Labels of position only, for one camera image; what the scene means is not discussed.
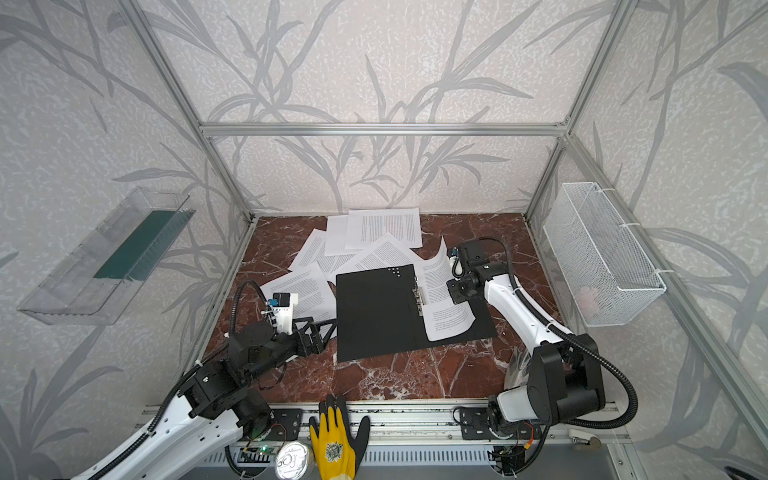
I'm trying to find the printed paper sheet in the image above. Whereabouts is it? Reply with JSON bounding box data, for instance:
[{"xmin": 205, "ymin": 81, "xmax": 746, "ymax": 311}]
[
  {"xmin": 261, "ymin": 262, "xmax": 336, "ymax": 321},
  {"xmin": 414, "ymin": 239, "xmax": 475, "ymax": 342}
]

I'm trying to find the black folder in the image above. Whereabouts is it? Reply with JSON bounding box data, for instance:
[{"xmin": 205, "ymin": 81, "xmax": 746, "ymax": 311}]
[{"xmin": 336, "ymin": 264, "xmax": 497, "ymax": 362}]

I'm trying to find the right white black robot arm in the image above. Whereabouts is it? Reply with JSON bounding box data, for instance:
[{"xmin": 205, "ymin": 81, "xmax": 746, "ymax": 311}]
[{"xmin": 447, "ymin": 236, "xmax": 639, "ymax": 437}]

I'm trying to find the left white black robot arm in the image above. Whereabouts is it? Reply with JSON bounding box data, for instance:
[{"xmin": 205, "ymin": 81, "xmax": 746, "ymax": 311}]
[{"xmin": 79, "ymin": 292, "xmax": 337, "ymax": 479}]

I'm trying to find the silver metal folder clip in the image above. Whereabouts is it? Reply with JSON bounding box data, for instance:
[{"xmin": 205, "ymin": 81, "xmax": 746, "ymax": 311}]
[{"xmin": 412, "ymin": 277, "xmax": 425, "ymax": 317}]

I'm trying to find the printed paper middle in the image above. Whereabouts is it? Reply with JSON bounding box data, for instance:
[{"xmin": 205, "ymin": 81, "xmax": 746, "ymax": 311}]
[{"xmin": 289, "ymin": 229, "xmax": 355, "ymax": 278}]

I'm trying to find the printed paper back underneath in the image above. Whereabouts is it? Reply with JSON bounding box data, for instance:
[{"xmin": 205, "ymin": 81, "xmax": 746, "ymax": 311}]
[{"xmin": 324, "ymin": 215, "xmax": 350, "ymax": 256}]

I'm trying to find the yellow black work glove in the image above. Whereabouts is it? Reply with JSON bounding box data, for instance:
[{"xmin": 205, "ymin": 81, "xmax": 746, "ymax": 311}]
[{"xmin": 309, "ymin": 395, "xmax": 371, "ymax": 480}]

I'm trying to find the printed paper top back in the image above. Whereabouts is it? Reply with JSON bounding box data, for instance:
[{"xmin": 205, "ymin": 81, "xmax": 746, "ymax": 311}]
[{"xmin": 345, "ymin": 208, "xmax": 423, "ymax": 250}]

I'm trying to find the clear plastic tray green base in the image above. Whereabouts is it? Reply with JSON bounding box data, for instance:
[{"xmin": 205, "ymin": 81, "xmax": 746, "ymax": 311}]
[{"xmin": 18, "ymin": 187, "xmax": 196, "ymax": 326}]

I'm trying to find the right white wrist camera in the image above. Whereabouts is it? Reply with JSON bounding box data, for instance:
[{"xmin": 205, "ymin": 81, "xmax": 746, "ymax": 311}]
[{"xmin": 449, "ymin": 243, "xmax": 468, "ymax": 279}]

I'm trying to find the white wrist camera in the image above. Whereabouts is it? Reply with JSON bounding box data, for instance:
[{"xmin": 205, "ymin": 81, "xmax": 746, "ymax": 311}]
[
  {"xmin": 449, "ymin": 243, "xmax": 468, "ymax": 279},
  {"xmin": 267, "ymin": 292, "xmax": 299, "ymax": 335}
]

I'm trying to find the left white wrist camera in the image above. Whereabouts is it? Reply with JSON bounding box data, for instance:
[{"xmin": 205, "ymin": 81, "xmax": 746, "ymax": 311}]
[{"xmin": 267, "ymin": 292, "xmax": 299, "ymax": 335}]

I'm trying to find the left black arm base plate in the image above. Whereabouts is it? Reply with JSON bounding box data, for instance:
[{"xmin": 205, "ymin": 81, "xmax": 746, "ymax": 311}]
[{"xmin": 252, "ymin": 408, "xmax": 304, "ymax": 442}]

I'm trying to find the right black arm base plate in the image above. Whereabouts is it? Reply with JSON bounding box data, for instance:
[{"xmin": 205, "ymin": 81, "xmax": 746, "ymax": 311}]
[{"xmin": 452, "ymin": 406, "xmax": 543, "ymax": 444}]

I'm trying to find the white wire mesh basket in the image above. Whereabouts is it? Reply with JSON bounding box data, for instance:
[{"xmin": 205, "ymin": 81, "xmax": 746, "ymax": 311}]
[{"xmin": 543, "ymin": 182, "xmax": 666, "ymax": 327}]

